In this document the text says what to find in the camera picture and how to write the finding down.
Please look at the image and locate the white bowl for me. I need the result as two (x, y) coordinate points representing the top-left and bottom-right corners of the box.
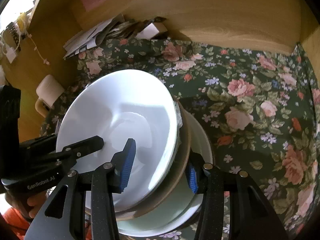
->
(56, 69), (178, 212)

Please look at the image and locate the large white plate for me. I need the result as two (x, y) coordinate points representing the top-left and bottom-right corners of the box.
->
(117, 112), (213, 237)

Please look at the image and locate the dark brown plate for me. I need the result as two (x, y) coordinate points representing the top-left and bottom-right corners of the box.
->
(116, 96), (191, 221)

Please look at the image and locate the person left hand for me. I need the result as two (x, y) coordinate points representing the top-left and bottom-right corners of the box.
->
(5, 191), (47, 219)

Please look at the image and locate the floral green tablecloth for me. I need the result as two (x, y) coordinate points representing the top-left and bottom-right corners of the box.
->
(40, 38), (319, 239)

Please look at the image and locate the stack of white papers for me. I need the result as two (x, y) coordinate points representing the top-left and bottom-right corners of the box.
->
(63, 14), (125, 59)

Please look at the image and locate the black beaded headband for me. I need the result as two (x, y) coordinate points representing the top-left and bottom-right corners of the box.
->
(7, 22), (25, 47)

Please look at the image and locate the small white box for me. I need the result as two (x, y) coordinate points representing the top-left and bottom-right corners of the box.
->
(136, 23), (168, 40)

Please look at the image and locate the white charger with cable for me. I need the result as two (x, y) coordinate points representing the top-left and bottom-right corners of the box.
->
(1, 29), (20, 63)

